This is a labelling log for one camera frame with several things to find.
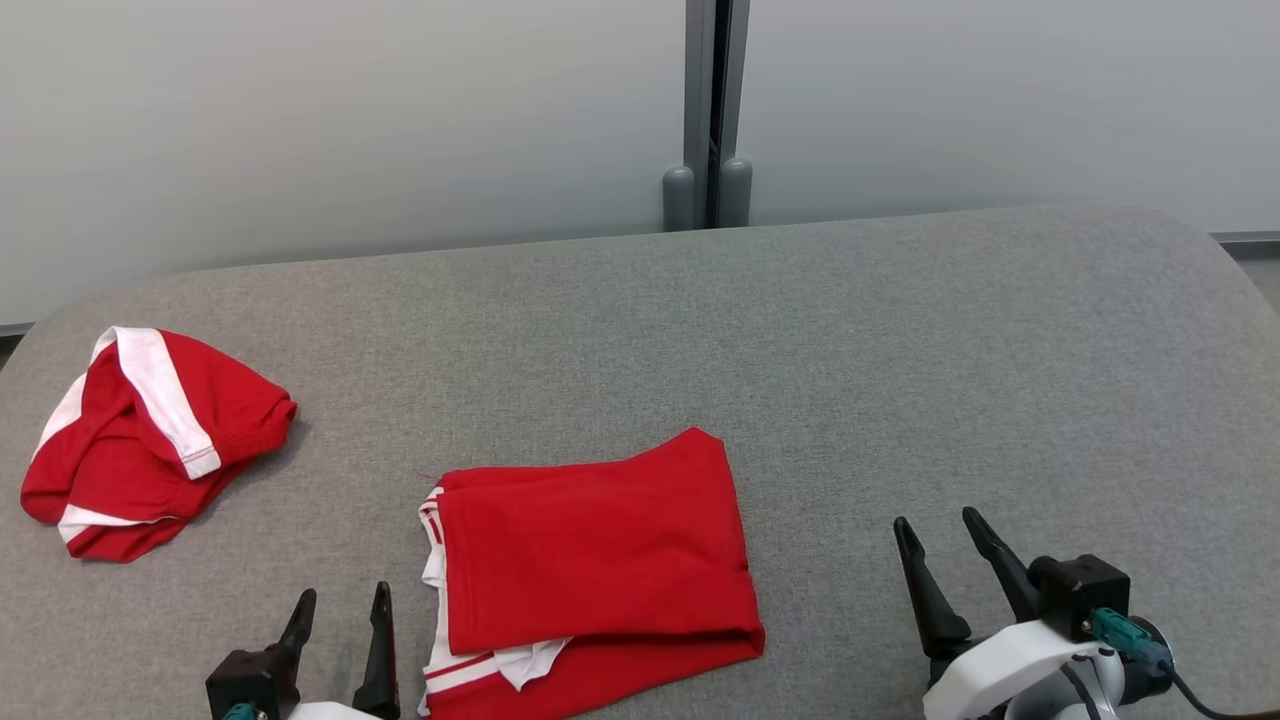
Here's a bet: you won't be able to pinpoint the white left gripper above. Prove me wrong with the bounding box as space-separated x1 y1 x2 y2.
272 581 402 720

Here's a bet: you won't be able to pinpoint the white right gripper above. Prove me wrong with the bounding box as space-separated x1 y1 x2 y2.
893 506 1126 720

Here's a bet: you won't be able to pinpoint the red and white shirt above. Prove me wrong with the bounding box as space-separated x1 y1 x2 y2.
417 427 767 720

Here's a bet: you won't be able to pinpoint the red shorts with white stripes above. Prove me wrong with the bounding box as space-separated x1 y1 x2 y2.
20 326 299 564

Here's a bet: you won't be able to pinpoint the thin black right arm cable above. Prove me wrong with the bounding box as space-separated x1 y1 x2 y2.
1058 660 1101 720

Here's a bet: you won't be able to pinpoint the teal right camera connector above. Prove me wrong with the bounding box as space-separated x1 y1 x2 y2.
1090 607 1173 673

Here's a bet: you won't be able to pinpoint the black right camera cable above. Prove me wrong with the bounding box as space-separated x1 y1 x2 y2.
1165 665 1280 720

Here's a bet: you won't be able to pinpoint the grey post foot cap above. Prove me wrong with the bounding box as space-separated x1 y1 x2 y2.
662 165 696 232
719 156 754 229

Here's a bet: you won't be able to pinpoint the grey partition post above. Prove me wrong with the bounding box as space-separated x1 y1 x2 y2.
684 0 751 229

